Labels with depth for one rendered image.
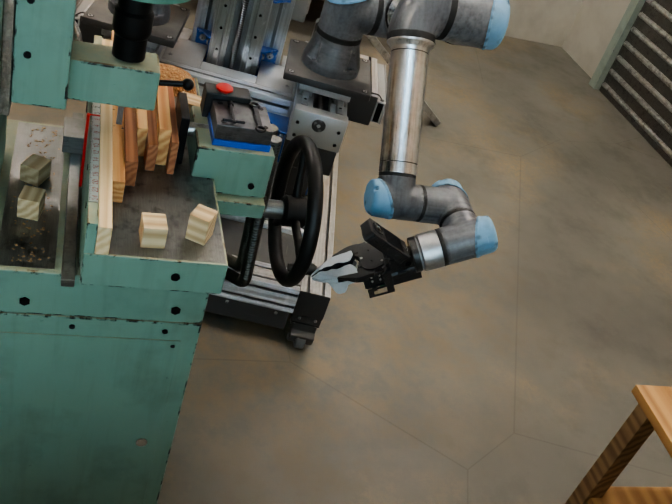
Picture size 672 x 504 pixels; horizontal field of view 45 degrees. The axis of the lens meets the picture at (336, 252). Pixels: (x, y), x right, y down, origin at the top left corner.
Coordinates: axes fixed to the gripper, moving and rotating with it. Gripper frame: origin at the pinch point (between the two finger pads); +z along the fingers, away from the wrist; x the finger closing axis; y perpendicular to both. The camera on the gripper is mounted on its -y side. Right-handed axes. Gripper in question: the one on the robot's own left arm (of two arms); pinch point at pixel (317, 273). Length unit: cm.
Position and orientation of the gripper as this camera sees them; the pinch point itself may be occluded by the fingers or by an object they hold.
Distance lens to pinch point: 158.5
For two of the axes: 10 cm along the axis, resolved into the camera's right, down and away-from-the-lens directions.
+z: -9.6, 2.6, 0.2
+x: -1.7, -6.8, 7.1
